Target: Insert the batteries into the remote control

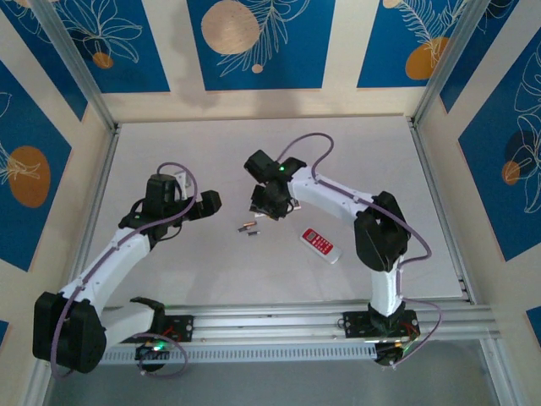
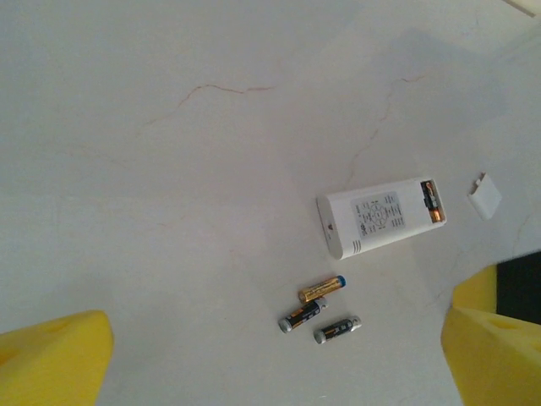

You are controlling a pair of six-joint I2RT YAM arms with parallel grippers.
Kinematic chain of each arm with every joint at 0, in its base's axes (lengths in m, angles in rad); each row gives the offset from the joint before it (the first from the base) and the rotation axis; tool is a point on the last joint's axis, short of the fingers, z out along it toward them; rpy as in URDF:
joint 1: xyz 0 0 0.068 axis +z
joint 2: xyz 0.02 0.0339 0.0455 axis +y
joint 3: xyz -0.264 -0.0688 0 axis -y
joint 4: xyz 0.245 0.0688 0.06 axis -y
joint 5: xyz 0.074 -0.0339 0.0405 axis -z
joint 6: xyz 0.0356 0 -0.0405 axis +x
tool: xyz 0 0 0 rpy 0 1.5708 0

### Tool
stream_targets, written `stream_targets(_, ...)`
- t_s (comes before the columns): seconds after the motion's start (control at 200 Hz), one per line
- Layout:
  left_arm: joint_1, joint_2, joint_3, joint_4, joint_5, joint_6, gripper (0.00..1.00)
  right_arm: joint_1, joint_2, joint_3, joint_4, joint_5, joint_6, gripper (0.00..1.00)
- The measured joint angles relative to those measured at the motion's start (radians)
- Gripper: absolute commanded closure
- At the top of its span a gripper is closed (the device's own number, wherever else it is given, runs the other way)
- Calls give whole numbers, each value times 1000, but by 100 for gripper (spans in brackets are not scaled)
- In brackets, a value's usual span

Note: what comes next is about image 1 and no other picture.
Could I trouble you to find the red and white remote control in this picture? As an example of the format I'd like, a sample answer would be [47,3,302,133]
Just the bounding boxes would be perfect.
[299,227,342,266]

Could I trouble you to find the right black controller board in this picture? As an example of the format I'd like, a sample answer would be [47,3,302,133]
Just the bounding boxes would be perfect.
[374,341,413,367]

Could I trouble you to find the grey slotted cable duct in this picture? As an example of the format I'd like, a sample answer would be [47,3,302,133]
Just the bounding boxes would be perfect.
[99,343,380,365]

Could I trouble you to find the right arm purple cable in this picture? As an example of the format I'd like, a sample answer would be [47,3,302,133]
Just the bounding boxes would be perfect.
[279,133,444,370]

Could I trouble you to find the aluminium frame post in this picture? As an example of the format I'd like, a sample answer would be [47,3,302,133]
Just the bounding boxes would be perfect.
[410,0,498,128]
[30,0,122,134]

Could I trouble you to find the aluminium table side rail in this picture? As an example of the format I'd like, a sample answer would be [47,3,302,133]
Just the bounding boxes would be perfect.
[407,117,478,305]
[70,126,122,293]

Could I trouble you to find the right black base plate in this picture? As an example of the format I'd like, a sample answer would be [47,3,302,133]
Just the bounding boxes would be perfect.
[342,310,420,339]

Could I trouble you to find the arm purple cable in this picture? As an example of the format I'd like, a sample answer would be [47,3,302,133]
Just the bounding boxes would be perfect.
[279,133,444,370]
[49,162,199,380]

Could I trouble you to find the black controller board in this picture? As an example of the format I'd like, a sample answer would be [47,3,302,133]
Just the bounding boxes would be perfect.
[374,341,413,367]
[134,341,172,363]

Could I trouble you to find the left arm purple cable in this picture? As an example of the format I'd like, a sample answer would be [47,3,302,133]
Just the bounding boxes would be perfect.
[49,162,199,380]

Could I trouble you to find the aluminium mounting rail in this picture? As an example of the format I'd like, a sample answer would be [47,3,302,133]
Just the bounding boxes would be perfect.
[36,302,502,350]

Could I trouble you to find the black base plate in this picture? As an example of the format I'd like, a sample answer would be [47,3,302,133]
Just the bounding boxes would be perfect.
[342,310,420,339]
[126,315,195,344]

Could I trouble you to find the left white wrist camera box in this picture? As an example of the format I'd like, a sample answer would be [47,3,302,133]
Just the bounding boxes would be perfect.
[171,168,190,192]

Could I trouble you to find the left black controller board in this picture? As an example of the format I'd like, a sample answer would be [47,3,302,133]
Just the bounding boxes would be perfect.
[134,341,172,363]

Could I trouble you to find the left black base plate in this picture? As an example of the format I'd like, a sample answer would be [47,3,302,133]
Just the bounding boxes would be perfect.
[126,315,195,344]

